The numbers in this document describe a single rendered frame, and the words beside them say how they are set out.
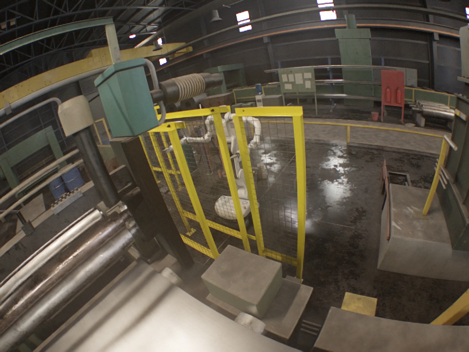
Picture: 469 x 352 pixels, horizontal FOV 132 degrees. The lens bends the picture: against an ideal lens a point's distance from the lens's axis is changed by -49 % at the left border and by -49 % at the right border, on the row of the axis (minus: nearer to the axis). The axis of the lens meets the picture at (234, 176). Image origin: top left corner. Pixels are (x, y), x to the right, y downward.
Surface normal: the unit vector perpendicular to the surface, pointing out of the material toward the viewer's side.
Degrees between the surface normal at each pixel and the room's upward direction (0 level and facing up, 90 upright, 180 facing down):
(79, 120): 90
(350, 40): 90
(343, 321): 0
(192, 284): 0
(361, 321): 0
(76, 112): 90
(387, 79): 90
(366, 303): 13
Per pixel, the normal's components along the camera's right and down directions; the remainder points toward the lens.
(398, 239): -0.55, 0.49
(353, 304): -0.06, -0.95
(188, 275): -0.19, -0.86
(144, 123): 0.81, 0.13
